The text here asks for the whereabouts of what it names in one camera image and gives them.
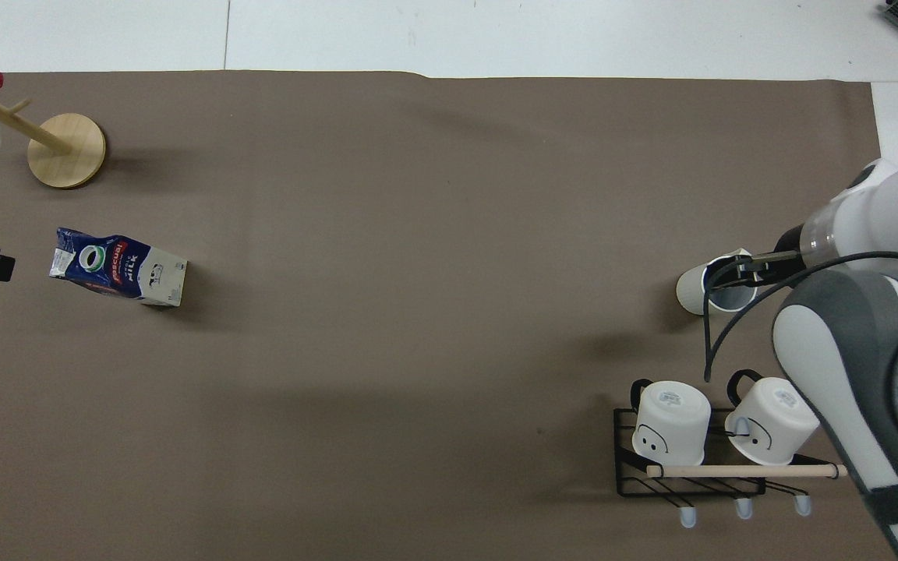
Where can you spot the wooden mug tree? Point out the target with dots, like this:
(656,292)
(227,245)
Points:
(67,152)

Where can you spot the blue and white milk carton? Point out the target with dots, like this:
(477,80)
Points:
(118,265)

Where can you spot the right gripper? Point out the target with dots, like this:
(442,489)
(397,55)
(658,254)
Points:
(792,238)

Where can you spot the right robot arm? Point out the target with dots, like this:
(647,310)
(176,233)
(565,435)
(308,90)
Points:
(831,366)

